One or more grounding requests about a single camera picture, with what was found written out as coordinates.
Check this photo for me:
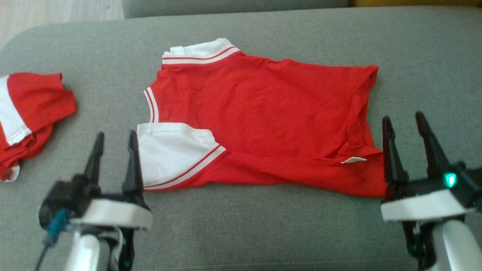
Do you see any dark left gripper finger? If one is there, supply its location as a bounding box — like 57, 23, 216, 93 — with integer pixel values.
121, 130, 151, 210
83, 132, 105, 186

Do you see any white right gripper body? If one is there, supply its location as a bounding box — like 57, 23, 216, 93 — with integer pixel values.
380, 176, 475, 223

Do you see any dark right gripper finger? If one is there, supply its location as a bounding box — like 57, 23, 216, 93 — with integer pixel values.
415, 111, 452, 181
382, 116, 410, 188

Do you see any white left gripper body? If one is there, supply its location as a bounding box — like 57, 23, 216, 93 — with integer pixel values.
70, 193, 153, 230

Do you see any red garment with white band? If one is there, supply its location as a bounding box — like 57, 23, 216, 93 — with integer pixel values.
0, 72, 78, 182

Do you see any red shirt with white sleeves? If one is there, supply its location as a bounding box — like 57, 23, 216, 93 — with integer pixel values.
137, 38, 388, 199

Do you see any grey sofa seat cushion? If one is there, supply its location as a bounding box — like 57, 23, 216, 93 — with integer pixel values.
0, 6, 482, 271

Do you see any yellow sofa cushion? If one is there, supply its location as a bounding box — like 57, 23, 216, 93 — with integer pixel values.
352, 0, 482, 7

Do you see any grey sofa back cushion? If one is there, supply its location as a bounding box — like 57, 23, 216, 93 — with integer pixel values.
121, 0, 351, 18

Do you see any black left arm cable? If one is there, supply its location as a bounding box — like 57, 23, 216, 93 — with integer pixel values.
35, 209, 71, 271

